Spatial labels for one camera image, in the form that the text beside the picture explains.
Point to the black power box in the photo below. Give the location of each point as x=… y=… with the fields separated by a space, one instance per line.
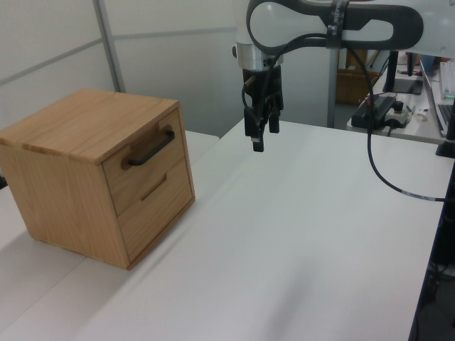
x=362 y=113

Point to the grey emergency stop button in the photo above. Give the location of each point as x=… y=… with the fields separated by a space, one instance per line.
x=398 y=115

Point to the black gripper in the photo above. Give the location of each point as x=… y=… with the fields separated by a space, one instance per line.
x=275 y=81

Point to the silver laptop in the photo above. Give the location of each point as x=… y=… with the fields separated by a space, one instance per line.
x=435 y=96

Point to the grey partition frame post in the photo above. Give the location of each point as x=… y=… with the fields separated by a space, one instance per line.
x=112 y=46

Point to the black clamp post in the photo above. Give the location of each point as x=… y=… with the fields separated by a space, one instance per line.
x=450 y=135

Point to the grey metal pole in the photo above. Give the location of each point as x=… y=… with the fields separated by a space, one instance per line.
x=331 y=89

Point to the white tape roll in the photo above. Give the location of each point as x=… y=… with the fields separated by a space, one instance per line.
x=421 y=116

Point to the brown wooden crate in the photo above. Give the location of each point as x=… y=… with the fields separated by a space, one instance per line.
x=352 y=87

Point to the wooden two-drawer cabinet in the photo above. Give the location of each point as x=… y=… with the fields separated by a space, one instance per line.
x=64 y=170

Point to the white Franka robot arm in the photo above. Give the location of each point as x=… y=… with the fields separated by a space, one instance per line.
x=270 y=21

